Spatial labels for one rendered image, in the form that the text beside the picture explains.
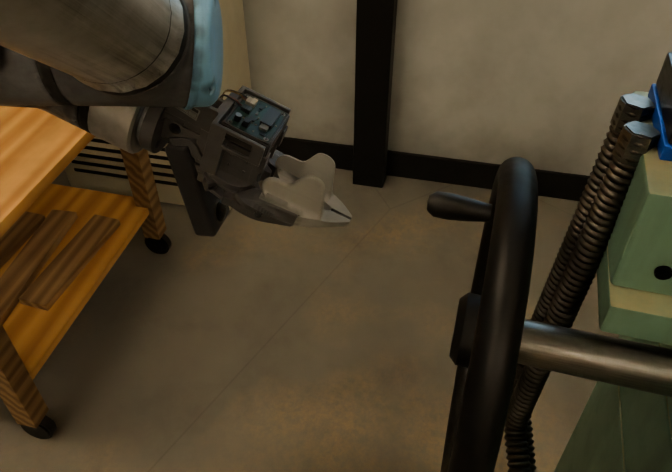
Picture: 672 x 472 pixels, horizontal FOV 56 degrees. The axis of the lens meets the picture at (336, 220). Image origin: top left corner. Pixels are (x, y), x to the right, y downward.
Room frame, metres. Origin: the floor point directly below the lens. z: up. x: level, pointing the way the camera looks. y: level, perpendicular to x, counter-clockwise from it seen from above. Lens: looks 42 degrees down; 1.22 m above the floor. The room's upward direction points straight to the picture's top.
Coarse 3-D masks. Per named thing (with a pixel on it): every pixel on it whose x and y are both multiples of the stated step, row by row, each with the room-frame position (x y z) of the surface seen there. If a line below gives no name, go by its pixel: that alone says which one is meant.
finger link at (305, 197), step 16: (304, 176) 0.46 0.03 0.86; (272, 192) 0.46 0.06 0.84; (288, 192) 0.46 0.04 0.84; (304, 192) 0.46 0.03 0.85; (320, 192) 0.45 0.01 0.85; (288, 208) 0.46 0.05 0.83; (304, 208) 0.46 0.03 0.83; (320, 208) 0.45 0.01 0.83; (304, 224) 0.45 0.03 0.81; (320, 224) 0.45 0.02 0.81; (336, 224) 0.46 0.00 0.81
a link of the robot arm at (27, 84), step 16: (0, 48) 0.41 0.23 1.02; (0, 64) 0.40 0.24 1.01; (16, 64) 0.40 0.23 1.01; (32, 64) 0.40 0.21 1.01; (0, 80) 0.40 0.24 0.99; (16, 80) 0.40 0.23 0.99; (32, 80) 0.40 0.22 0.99; (0, 96) 0.41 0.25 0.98; (16, 96) 0.41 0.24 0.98; (32, 96) 0.41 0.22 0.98; (48, 96) 0.41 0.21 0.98
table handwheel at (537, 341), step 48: (528, 192) 0.33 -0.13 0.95; (528, 240) 0.29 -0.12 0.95; (480, 288) 0.42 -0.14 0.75; (528, 288) 0.26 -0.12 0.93; (480, 336) 0.24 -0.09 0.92; (528, 336) 0.30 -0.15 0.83; (576, 336) 0.30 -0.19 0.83; (480, 384) 0.21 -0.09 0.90; (624, 384) 0.28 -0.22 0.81; (480, 432) 0.20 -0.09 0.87
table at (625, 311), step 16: (608, 272) 0.33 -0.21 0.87; (608, 288) 0.32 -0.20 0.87; (624, 288) 0.32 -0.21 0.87; (608, 304) 0.30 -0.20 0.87; (624, 304) 0.30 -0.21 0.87; (640, 304) 0.30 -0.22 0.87; (656, 304) 0.30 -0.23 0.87; (608, 320) 0.30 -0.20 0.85; (624, 320) 0.29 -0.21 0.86; (640, 320) 0.29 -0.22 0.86; (656, 320) 0.29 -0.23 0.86; (640, 336) 0.29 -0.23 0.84; (656, 336) 0.29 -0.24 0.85
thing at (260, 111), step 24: (240, 96) 0.52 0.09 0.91; (264, 96) 0.53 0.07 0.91; (144, 120) 0.49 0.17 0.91; (168, 120) 0.50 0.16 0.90; (192, 120) 0.49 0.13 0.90; (216, 120) 0.47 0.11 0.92; (240, 120) 0.48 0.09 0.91; (264, 120) 0.49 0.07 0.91; (144, 144) 0.49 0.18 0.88; (192, 144) 0.49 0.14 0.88; (216, 144) 0.47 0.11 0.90; (240, 144) 0.47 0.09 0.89; (264, 144) 0.46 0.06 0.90; (216, 168) 0.47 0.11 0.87; (240, 168) 0.47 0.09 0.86; (264, 168) 0.47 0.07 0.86; (216, 192) 0.47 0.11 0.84
